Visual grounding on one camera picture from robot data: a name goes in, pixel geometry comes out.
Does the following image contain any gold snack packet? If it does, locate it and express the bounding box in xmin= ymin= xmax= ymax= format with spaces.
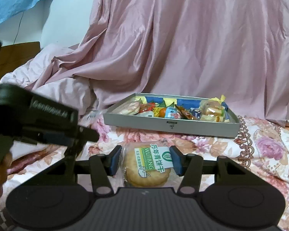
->
xmin=175 ymin=105 xmax=198 ymax=121

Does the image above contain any grey cardboard box tray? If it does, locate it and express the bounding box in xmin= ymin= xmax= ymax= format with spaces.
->
xmin=103 ymin=93 xmax=241 ymax=139

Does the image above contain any sliced cake packet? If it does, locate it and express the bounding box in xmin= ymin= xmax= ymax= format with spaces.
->
xmin=199 ymin=99 xmax=228 ymax=122

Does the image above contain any dark blue stick packet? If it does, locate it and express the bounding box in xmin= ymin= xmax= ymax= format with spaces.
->
xmin=190 ymin=108 xmax=203 ymax=121

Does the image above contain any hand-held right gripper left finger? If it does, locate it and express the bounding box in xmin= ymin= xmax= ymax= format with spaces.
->
xmin=42 ymin=146 xmax=123 ymax=195

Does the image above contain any round biscuit packet green label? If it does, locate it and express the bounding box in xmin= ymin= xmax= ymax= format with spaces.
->
xmin=122 ymin=141 xmax=172 ymax=188

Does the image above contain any floral bedsheet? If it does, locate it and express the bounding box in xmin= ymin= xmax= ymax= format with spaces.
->
xmin=0 ymin=114 xmax=289 ymax=231

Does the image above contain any blue yellow paper lining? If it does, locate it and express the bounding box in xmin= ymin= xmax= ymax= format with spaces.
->
xmin=135 ymin=95 xmax=232 ymax=123

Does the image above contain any pink curtain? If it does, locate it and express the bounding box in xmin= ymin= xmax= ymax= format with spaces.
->
xmin=30 ymin=0 xmax=289 ymax=128

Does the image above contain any white rice cracker packet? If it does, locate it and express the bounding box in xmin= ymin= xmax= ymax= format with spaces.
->
xmin=118 ymin=101 xmax=141 ymax=115

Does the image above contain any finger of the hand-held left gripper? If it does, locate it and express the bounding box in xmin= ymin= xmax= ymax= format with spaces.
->
xmin=78 ymin=125 xmax=100 ymax=142
xmin=66 ymin=141 xmax=83 ymax=159

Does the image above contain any wooden headboard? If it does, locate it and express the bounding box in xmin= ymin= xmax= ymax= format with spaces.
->
xmin=0 ymin=41 xmax=41 ymax=82

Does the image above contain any thin black cable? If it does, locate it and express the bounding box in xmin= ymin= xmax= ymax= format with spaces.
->
xmin=13 ymin=11 xmax=24 ymax=44

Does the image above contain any pale pink duvet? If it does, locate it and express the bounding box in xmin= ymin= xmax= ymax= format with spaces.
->
xmin=0 ymin=44 xmax=104 ymax=130

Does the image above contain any red snack packet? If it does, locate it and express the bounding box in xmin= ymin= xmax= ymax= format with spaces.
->
xmin=138 ymin=103 xmax=157 ymax=116

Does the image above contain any light blue snack packet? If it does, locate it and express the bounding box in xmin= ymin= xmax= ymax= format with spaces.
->
xmin=165 ymin=107 xmax=180 ymax=119

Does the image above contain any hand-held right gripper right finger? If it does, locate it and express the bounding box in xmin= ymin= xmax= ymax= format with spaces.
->
xmin=170 ymin=146 xmax=246 ymax=195

